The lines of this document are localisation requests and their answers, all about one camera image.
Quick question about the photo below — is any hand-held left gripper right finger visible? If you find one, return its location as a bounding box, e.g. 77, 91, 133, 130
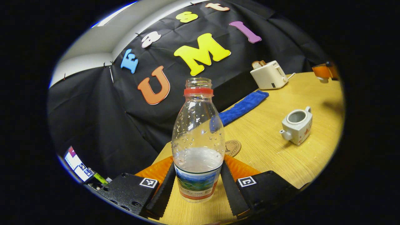
220, 155, 299, 219

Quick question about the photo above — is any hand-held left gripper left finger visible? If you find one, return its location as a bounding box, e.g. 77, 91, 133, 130
84, 156, 176, 219

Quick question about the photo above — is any round brown coaster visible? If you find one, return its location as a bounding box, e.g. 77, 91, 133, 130
224, 140, 242, 157

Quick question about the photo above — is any clear plastic water bottle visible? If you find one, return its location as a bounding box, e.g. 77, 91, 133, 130
171, 77, 225, 203

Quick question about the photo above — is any white ceramic teacup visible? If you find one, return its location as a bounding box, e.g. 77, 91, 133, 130
279, 106, 313, 146

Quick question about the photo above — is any green label bottle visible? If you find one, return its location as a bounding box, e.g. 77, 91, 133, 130
92, 172, 109, 185

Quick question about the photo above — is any white toaster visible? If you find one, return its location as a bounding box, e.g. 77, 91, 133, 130
250, 61, 289, 90

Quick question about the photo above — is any blue folded towel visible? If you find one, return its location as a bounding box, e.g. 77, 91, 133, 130
218, 90, 269, 126

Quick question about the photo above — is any computer monitor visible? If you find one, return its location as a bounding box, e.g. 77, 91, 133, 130
64, 146, 94, 182

